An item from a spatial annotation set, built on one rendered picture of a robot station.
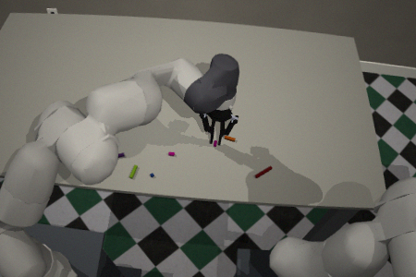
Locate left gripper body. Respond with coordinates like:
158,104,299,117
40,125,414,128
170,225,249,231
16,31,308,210
207,109,232,122

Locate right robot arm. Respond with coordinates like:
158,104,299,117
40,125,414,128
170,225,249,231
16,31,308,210
269,177,416,277

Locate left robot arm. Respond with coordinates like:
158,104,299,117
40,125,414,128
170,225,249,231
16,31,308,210
0,54,239,277

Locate lime green rod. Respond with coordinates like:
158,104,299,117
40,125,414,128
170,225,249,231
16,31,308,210
129,165,138,179

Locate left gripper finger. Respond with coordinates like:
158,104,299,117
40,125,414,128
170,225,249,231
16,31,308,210
218,115,239,146
200,114,216,144

